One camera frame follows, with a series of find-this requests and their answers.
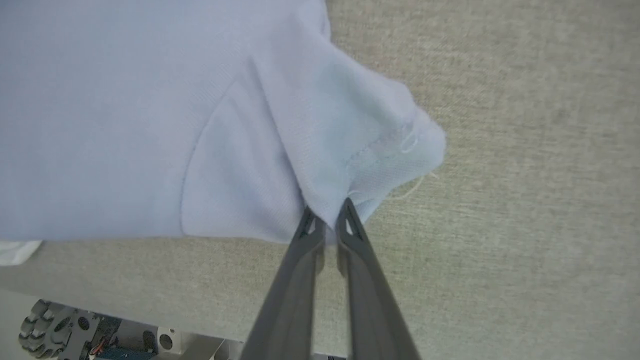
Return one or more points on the grey mecanum wheel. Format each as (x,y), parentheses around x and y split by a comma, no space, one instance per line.
(50,330)

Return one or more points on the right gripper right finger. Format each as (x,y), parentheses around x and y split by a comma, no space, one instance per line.
(372,320)

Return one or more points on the light blue white-sleeved shirt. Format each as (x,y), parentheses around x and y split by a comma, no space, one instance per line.
(150,125)

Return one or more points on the white robot wheeled base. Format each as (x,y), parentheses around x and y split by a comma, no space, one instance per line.
(200,350)

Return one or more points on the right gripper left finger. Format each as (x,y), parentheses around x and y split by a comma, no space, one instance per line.
(290,310)

